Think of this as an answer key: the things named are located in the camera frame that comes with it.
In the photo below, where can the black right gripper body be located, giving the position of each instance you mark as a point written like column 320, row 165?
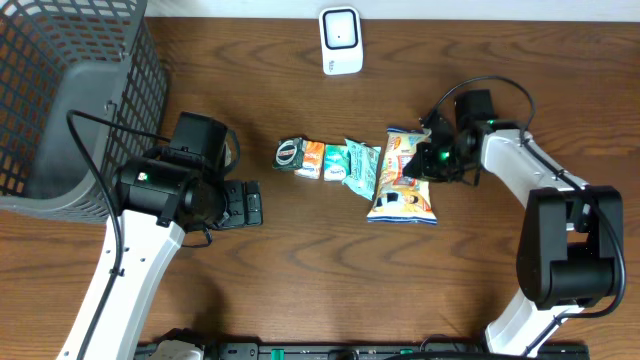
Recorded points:
column 441, row 160

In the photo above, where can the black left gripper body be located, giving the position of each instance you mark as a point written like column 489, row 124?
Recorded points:
column 242, row 203

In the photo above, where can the large beige snack bag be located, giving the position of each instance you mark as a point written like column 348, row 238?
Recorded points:
column 401, row 199

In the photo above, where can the dark green round-logo packet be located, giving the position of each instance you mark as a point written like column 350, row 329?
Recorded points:
column 289, row 155

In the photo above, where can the light green snack packet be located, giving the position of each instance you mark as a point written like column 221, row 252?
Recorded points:
column 363, row 168

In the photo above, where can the orange small snack packet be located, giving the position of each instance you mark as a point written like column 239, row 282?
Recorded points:
column 312, row 164

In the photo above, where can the teal small snack packet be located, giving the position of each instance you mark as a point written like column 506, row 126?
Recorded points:
column 336, row 163

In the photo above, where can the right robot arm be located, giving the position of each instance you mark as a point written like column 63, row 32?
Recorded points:
column 570, row 262

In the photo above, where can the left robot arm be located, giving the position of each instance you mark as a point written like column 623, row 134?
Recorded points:
column 172, row 189

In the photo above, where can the white barcode scanner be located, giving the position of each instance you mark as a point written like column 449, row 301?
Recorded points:
column 341, row 41

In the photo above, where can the dark grey mesh plastic basket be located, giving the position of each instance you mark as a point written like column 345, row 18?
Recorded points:
column 89, row 66

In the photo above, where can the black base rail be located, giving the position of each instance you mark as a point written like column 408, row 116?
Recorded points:
column 253, row 351

